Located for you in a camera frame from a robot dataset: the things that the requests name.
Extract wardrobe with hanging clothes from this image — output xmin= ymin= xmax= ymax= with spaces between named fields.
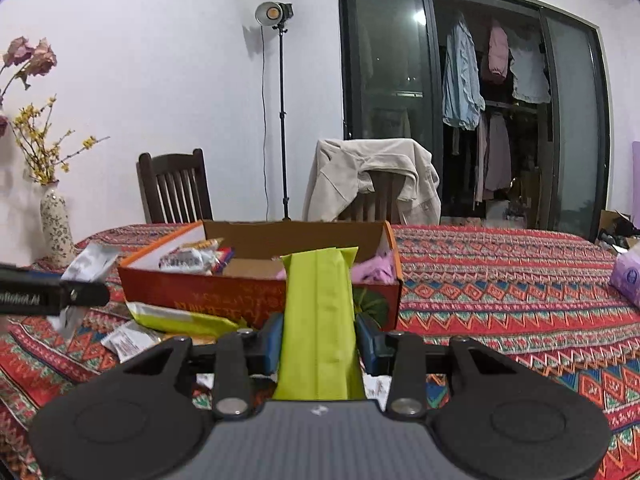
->
xmin=337 ymin=0 xmax=613 ymax=243

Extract floral ceramic vase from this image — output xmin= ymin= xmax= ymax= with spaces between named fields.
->
xmin=40 ymin=180 xmax=76 ymax=268

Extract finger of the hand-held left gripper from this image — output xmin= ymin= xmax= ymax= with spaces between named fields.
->
xmin=57 ymin=281 xmax=111 ymax=308
xmin=0 ymin=264 xmax=66 ymax=287

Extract yellow flower branches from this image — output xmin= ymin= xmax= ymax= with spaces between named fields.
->
xmin=11 ymin=95 xmax=111 ymax=186

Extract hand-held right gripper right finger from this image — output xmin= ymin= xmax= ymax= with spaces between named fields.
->
xmin=355 ymin=314 xmax=521 ymax=420

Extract beige jacket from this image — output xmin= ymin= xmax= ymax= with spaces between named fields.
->
xmin=302 ymin=137 xmax=442 ymax=226

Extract black studio light stand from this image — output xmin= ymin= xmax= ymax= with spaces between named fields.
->
xmin=255 ymin=1 xmax=295 ymax=222

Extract dried pink flowers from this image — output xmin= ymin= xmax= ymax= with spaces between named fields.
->
xmin=0 ymin=36 xmax=58 ymax=136

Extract white hanging garment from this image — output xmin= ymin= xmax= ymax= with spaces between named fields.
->
xmin=509 ymin=40 xmax=552 ymax=105

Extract black cable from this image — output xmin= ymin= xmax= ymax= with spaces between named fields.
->
xmin=259 ymin=25 xmax=271 ymax=221

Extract pale pink hanging clothes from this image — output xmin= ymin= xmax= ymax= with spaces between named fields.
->
xmin=474 ymin=110 xmax=513 ymax=203

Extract small white snack packet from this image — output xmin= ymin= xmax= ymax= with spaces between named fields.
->
xmin=100 ymin=320 xmax=162 ymax=363

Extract green snack packet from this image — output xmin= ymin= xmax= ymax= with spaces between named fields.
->
xmin=274 ymin=246 xmax=367 ymax=402

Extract purple tissue pack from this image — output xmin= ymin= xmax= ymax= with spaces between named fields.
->
xmin=609 ymin=247 xmax=640 ymax=308

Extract red and blue snack packet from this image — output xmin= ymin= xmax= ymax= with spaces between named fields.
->
xmin=212 ymin=246 xmax=236 ymax=275

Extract orange cardboard box pumpkin print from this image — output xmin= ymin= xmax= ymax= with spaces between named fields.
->
xmin=117 ymin=220 xmax=403 ymax=333

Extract white snack packet grey print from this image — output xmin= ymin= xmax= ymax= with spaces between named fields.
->
xmin=59 ymin=242 xmax=121 ymax=333

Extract open brown cardboard box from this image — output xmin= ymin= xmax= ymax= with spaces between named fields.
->
xmin=597 ymin=209 xmax=640 ymax=251

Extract dark wooden chair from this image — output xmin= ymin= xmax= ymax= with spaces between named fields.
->
xmin=136 ymin=148 xmax=214 ymax=225

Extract light blue hanging shirt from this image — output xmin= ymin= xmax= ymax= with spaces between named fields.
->
xmin=441 ymin=12 xmax=486 ymax=131

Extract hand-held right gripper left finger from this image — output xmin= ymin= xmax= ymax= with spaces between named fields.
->
xmin=120 ymin=312 xmax=286 ymax=420

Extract yellow-green and white snack packet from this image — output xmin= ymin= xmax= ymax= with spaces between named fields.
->
xmin=125 ymin=301 xmax=249 ymax=339

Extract pink hanging garment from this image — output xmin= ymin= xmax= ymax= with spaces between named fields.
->
xmin=487 ymin=22 xmax=510 ymax=83

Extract brown wooden chair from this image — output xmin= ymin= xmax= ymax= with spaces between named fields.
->
xmin=340 ymin=172 xmax=406 ymax=224

